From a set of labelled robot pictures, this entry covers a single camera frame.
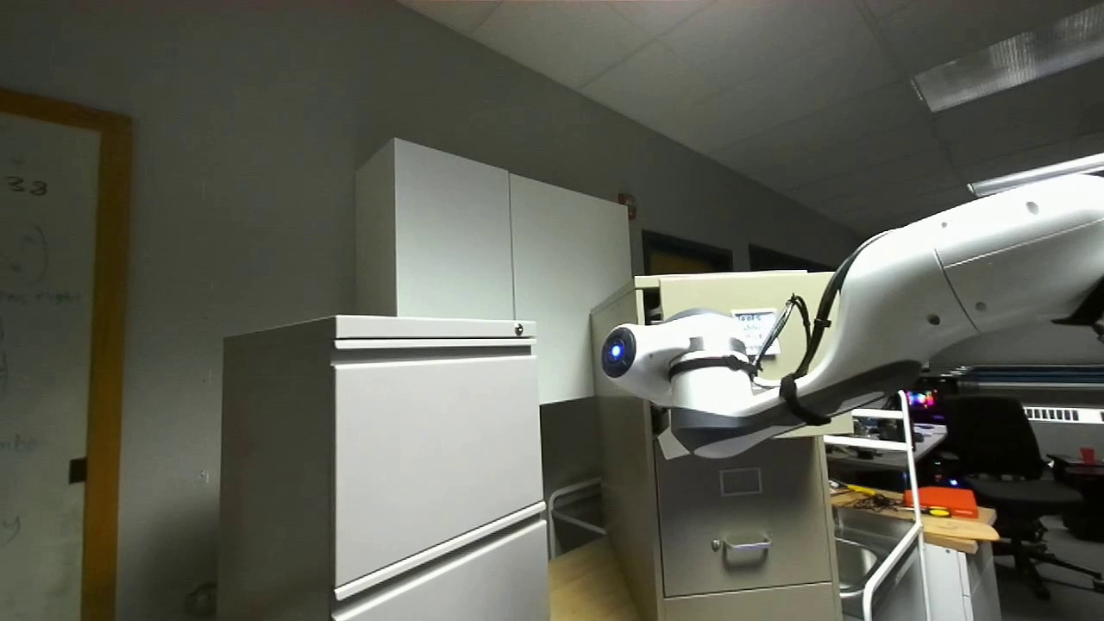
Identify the beige vertical file cabinet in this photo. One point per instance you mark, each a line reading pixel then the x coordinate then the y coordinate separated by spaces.
pixel 714 538

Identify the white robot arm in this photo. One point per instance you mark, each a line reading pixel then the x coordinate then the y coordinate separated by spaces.
pixel 1020 255

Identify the grey lateral file cabinet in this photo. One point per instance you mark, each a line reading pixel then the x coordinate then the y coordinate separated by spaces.
pixel 381 471

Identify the black office chair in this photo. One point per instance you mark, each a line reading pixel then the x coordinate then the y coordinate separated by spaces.
pixel 994 453

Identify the wood framed whiteboard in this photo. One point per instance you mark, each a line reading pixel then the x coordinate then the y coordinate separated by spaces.
pixel 65 282

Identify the ceiling fluorescent light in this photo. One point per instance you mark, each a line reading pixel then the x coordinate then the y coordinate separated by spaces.
pixel 1016 61

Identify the tall white wall cabinet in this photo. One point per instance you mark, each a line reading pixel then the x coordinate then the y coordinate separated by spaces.
pixel 442 237

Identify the white wire rack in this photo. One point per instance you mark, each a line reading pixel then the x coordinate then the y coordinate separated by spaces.
pixel 879 534

